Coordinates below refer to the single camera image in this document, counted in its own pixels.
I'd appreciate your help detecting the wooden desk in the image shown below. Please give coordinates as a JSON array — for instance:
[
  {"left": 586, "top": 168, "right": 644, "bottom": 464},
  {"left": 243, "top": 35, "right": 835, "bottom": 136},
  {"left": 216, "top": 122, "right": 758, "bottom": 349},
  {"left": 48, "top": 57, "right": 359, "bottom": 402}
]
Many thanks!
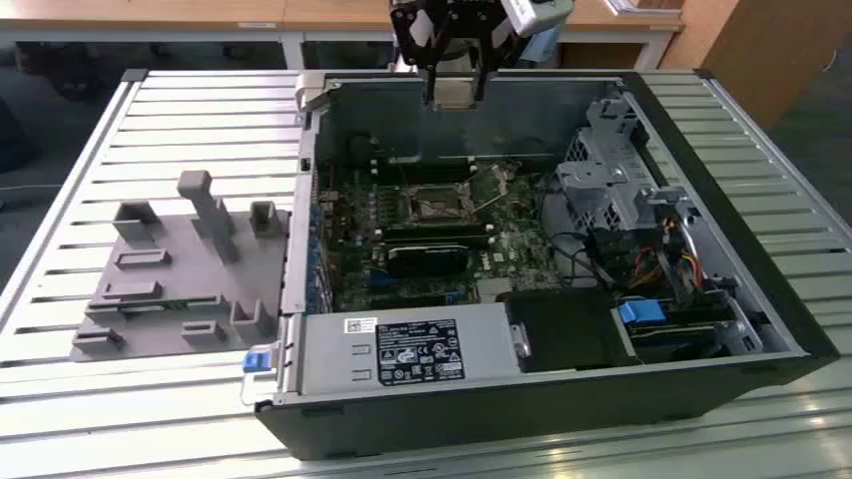
[{"left": 0, "top": 0, "right": 687, "bottom": 71}]

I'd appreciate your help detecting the green RAM stick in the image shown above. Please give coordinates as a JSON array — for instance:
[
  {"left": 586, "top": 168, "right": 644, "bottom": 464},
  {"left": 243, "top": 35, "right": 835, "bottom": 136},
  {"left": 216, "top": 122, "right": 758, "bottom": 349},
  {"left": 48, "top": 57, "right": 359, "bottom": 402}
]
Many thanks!
[{"left": 118, "top": 297, "right": 226, "bottom": 314}]

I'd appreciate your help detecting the white paper stack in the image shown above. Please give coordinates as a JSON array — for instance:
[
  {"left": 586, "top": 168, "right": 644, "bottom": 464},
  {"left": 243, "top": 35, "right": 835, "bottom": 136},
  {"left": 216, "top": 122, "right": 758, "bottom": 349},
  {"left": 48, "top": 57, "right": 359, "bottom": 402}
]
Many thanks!
[{"left": 602, "top": 0, "right": 687, "bottom": 14}]

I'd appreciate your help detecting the black and grey PC case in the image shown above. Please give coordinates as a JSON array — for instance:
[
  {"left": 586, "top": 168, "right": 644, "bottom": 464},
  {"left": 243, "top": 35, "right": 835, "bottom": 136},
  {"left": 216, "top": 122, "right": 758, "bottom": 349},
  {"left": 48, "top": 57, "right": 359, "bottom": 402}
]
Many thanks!
[{"left": 252, "top": 69, "right": 842, "bottom": 463}]

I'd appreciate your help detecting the black graphics card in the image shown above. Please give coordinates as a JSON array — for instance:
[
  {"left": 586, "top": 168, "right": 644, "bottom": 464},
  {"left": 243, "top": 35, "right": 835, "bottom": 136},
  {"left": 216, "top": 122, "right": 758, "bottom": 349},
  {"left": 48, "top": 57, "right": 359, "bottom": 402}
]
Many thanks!
[{"left": 384, "top": 242, "right": 471, "bottom": 279}]

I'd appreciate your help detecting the black plastic shroud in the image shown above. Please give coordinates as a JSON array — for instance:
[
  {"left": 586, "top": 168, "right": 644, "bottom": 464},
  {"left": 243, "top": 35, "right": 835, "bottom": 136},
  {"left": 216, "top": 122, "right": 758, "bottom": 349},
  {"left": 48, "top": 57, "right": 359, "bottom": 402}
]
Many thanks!
[{"left": 495, "top": 288, "right": 640, "bottom": 373}]

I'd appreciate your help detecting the blue disk carrier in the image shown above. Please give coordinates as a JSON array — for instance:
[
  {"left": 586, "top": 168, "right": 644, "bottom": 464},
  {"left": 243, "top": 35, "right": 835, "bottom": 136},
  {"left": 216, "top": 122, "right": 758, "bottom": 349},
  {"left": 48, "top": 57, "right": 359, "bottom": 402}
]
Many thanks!
[{"left": 616, "top": 297, "right": 667, "bottom": 331}]

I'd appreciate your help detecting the black expansion slot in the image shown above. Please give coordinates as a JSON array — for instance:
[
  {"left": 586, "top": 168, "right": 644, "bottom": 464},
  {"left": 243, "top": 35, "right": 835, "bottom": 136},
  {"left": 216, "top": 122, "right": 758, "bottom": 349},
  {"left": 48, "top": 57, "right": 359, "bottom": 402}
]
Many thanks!
[{"left": 370, "top": 294, "right": 480, "bottom": 308}]

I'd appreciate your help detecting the yellow wire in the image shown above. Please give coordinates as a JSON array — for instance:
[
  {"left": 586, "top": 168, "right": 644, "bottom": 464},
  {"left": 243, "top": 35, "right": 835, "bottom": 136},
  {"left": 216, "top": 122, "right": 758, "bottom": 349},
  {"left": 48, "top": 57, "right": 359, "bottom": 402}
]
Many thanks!
[{"left": 678, "top": 248, "right": 706, "bottom": 291}]

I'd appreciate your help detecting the grey parts rack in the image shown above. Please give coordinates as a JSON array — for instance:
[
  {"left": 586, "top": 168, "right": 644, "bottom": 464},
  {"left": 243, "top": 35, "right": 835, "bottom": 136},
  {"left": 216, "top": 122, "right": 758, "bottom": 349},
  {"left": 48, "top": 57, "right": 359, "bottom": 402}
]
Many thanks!
[{"left": 70, "top": 169, "right": 295, "bottom": 364}]

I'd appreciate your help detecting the green motherboard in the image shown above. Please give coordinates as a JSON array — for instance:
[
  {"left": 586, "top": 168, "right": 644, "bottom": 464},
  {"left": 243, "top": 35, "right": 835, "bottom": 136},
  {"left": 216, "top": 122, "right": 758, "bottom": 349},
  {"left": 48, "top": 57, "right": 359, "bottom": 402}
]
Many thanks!
[{"left": 312, "top": 159, "right": 567, "bottom": 313}]

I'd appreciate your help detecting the silver power supply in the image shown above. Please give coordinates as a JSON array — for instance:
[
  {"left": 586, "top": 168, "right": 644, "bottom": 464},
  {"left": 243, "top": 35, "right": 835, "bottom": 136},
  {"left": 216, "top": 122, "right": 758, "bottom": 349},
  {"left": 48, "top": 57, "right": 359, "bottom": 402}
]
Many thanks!
[{"left": 296, "top": 302, "right": 524, "bottom": 398}]

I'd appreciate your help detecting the black cable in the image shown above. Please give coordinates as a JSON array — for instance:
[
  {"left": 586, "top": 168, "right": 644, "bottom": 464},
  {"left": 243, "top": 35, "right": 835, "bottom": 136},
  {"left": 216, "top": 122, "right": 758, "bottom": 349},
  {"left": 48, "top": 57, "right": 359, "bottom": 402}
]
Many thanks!
[{"left": 548, "top": 232, "right": 620, "bottom": 290}]

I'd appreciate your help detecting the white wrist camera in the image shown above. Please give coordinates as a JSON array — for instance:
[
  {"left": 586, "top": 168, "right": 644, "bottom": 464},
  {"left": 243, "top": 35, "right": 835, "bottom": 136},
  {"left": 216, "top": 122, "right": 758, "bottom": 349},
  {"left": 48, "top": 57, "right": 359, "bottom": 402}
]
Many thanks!
[{"left": 502, "top": 0, "right": 559, "bottom": 37}]

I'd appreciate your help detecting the wooden cabinet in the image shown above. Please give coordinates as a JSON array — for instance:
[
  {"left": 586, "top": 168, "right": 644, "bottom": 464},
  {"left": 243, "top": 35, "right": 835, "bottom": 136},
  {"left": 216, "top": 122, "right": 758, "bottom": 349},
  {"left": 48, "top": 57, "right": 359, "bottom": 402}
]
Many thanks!
[{"left": 658, "top": 0, "right": 852, "bottom": 130}]

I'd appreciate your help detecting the silver CPU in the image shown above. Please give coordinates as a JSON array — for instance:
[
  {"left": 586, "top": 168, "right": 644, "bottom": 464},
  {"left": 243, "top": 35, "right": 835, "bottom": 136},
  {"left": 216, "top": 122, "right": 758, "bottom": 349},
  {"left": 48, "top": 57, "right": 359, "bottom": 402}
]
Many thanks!
[{"left": 432, "top": 79, "right": 482, "bottom": 112}]

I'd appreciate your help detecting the CPU socket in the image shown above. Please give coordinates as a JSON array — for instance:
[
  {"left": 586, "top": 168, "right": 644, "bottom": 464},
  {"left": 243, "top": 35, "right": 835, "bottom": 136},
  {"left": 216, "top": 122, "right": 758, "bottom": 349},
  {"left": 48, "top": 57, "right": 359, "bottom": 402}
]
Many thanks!
[{"left": 398, "top": 183, "right": 479, "bottom": 226}]

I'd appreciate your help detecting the silver chipset heatsink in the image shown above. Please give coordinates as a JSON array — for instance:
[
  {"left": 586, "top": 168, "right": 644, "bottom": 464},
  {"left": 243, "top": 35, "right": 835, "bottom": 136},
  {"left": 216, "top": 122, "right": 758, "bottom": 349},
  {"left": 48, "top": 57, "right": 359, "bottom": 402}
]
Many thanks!
[{"left": 476, "top": 277, "right": 515, "bottom": 300}]

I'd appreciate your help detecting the blue case latch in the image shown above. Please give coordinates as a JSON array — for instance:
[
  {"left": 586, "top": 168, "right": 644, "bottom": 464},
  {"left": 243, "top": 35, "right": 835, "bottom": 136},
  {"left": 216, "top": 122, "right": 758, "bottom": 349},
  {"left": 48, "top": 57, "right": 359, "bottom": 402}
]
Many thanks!
[{"left": 243, "top": 347, "right": 280, "bottom": 376}]

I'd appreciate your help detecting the orange wire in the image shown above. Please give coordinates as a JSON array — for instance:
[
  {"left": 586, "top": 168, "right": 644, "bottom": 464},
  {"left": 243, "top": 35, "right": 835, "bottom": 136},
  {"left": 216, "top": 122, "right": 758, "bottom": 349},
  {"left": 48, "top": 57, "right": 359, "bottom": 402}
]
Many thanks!
[{"left": 631, "top": 251, "right": 667, "bottom": 288}]

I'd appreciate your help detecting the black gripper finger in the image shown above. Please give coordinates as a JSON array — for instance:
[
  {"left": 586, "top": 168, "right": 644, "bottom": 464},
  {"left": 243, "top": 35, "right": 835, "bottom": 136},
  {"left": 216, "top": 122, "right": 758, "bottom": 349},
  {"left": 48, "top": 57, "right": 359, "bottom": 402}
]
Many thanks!
[
  {"left": 390, "top": 0, "right": 444, "bottom": 110},
  {"left": 472, "top": 0, "right": 519, "bottom": 101}
]

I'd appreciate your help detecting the metal socket cover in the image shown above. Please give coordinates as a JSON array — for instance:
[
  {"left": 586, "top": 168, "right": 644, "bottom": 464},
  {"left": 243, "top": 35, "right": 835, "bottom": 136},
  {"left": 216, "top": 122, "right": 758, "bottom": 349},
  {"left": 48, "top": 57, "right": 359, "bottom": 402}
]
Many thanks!
[{"left": 467, "top": 162, "right": 531, "bottom": 214}]

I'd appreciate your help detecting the metal locking lever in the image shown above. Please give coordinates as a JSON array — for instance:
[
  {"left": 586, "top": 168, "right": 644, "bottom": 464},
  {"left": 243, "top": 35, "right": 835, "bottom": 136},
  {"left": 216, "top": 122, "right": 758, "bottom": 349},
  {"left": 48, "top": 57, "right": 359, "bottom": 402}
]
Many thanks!
[{"left": 478, "top": 174, "right": 528, "bottom": 215}]

